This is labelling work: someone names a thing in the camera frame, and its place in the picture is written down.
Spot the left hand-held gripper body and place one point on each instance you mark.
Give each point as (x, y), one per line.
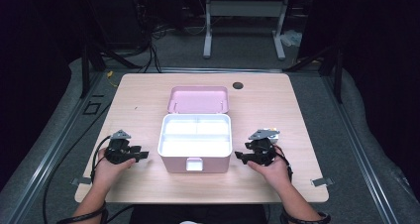
(119, 151)

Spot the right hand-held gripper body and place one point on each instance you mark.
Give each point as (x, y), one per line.
(262, 153)

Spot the white divided tray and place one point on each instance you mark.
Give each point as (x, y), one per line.
(196, 136)

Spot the pink storage box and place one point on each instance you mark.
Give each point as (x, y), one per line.
(198, 100)

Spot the person's right hand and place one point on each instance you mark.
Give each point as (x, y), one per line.
(277, 172)

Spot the person's left hand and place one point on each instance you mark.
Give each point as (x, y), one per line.
(105, 172)

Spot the grey tape strip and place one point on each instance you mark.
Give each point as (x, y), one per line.
(81, 181)
(322, 181)

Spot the black table grommet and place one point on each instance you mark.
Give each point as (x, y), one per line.
(237, 85)

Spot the person's black clothing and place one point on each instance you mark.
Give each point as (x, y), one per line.
(198, 214)

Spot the yellow tag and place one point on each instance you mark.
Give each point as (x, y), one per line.
(110, 74)

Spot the black stand leg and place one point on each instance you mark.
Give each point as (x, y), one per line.
(337, 75)
(85, 72)

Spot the clear plastic bag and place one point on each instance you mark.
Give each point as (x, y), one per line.
(292, 38)

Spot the metal floor rail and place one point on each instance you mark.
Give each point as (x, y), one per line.
(46, 158)
(360, 144)

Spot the white metal desk frame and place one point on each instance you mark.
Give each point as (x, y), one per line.
(244, 9)

